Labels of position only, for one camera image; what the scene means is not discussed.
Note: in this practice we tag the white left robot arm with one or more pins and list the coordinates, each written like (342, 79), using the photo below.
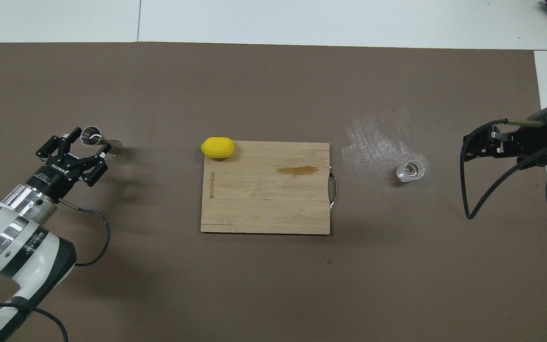
(17, 242)

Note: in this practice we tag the yellow lemon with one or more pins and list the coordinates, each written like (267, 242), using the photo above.
(217, 147)

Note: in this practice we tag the bamboo cutting board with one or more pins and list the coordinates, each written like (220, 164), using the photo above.
(264, 199)

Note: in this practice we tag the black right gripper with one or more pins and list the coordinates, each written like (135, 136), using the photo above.
(523, 142)

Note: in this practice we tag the brown table mat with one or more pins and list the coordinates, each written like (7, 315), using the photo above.
(273, 285)

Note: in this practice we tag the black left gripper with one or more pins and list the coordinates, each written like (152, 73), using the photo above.
(60, 173)

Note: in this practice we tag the clear glass cup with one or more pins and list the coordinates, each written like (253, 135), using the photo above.
(411, 171)

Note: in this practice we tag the steel jigger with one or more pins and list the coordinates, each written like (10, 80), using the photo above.
(114, 146)

